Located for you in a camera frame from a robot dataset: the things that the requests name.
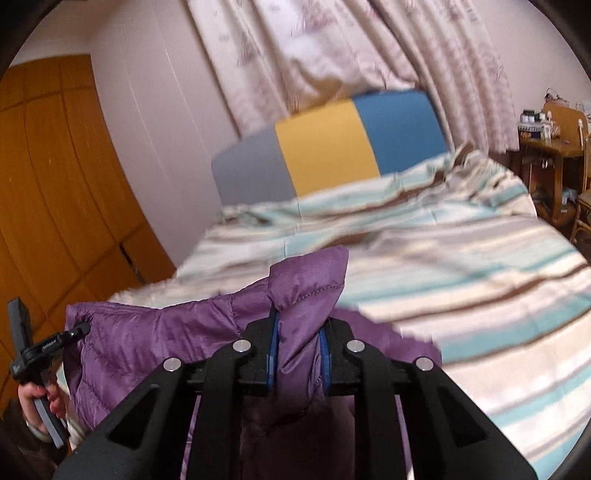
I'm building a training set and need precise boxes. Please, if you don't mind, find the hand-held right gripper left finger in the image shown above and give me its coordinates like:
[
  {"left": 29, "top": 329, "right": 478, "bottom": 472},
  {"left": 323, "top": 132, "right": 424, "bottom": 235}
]
[{"left": 55, "top": 308, "right": 280, "bottom": 480}]

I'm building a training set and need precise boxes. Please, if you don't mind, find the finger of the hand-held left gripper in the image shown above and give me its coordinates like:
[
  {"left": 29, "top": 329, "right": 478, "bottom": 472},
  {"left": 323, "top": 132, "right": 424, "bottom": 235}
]
[{"left": 64, "top": 322, "right": 92, "bottom": 345}]

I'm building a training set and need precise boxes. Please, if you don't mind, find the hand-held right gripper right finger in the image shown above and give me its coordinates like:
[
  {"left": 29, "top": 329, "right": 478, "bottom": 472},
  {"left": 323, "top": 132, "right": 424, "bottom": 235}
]
[{"left": 318, "top": 318, "right": 539, "bottom": 480}]

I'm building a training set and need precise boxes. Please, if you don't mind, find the purple quilted jacket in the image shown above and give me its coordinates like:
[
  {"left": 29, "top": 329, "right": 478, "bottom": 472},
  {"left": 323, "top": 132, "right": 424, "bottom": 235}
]
[{"left": 65, "top": 246, "right": 444, "bottom": 480}]

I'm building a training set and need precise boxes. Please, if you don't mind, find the person's left forearm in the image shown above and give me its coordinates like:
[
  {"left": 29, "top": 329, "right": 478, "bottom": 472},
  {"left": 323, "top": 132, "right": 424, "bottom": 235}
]
[{"left": 0, "top": 406, "right": 70, "bottom": 480}]

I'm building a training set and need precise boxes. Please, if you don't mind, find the person's left hand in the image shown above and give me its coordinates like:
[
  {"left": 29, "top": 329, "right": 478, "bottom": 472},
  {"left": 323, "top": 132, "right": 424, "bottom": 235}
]
[{"left": 17, "top": 381, "right": 69, "bottom": 437}]

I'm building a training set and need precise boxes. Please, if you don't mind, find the wooden wardrobe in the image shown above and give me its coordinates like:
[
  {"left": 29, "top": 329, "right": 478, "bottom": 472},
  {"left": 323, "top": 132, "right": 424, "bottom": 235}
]
[{"left": 0, "top": 54, "right": 178, "bottom": 416}]

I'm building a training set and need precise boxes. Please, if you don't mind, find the striped bed blanket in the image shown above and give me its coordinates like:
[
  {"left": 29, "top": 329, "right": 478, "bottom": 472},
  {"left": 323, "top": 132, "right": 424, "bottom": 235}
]
[{"left": 111, "top": 148, "right": 591, "bottom": 480}]

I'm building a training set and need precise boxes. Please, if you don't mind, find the grey yellow blue headboard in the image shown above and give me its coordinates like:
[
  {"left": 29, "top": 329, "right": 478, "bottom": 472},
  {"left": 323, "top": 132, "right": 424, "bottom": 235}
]
[{"left": 211, "top": 90, "right": 448, "bottom": 206}]

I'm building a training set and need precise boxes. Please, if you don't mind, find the wooden desk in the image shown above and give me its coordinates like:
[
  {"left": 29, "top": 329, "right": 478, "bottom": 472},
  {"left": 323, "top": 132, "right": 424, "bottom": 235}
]
[{"left": 517, "top": 134, "right": 587, "bottom": 227}]

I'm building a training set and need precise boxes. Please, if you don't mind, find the ship print curtain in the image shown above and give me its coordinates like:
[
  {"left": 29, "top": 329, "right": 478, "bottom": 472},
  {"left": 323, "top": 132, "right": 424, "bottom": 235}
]
[{"left": 185, "top": 0, "right": 518, "bottom": 155}]

